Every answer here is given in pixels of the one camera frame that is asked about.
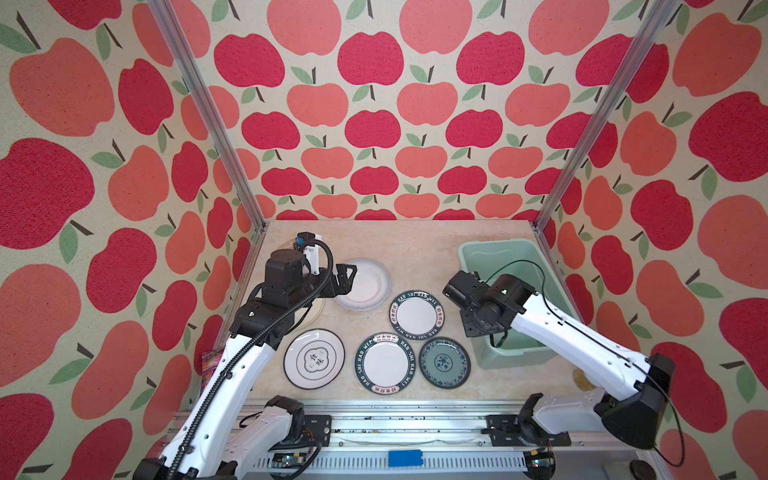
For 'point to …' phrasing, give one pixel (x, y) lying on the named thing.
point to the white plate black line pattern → (314, 358)
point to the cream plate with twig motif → (313, 319)
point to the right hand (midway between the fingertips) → (479, 329)
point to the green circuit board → (288, 460)
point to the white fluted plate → (370, 286)
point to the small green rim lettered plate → (416, 315)
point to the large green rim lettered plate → (385, 363)
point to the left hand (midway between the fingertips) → (344, 273)
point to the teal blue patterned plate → (444, 362)
